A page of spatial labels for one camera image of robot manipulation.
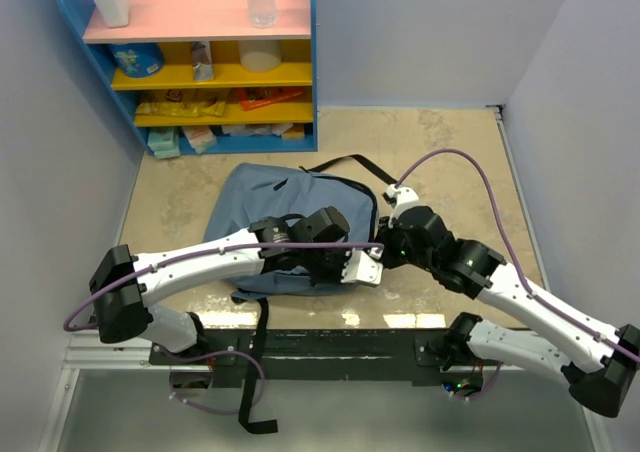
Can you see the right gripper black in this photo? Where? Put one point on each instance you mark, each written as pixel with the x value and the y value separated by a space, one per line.
pixel 386 235

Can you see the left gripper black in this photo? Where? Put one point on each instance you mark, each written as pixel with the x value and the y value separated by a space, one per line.
pixel 341 253

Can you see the blue grey backpack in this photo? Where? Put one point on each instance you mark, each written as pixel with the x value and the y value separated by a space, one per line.
pixel 294 206

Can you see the blue wooden shelf unit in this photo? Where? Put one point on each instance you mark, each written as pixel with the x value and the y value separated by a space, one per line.
pixel 223 76

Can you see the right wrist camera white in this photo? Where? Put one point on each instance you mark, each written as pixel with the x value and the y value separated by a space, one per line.
pixel 401 199

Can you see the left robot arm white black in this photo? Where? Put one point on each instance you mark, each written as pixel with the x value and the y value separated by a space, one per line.
pixel 128 289

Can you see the pink white tissue pack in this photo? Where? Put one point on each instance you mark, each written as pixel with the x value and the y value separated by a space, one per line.
pixel 199 137

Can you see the teal tissue packs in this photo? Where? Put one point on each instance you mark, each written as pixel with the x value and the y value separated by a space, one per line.
pixel 164 142

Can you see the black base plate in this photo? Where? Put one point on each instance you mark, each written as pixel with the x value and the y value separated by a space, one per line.
pixel 404 355

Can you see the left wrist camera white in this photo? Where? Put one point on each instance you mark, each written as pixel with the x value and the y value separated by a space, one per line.
pixel 363 267

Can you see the silver snack pouch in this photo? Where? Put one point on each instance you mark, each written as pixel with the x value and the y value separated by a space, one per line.
pixel 201 58

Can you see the white round container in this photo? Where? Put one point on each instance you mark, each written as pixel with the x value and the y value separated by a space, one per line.
pixel 260 56

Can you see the blue snack cup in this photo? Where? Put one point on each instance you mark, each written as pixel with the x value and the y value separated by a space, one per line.
pixel 138 60

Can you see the yellow sponge block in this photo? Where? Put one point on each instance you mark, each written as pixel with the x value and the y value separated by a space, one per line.
pixel 294 133

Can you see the yellow snack bag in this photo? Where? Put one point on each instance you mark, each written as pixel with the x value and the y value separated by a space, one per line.
pixel 182 103

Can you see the orange snack pack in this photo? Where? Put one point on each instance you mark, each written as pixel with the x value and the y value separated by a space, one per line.
pixel 252 98

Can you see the aluminium rail frame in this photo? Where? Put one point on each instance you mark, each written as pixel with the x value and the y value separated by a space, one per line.
pixel 120 404

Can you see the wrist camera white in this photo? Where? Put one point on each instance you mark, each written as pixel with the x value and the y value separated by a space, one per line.
pixel 401 199
pixel 363 267

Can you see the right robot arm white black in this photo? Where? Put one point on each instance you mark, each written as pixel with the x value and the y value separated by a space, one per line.
pixel 597 362

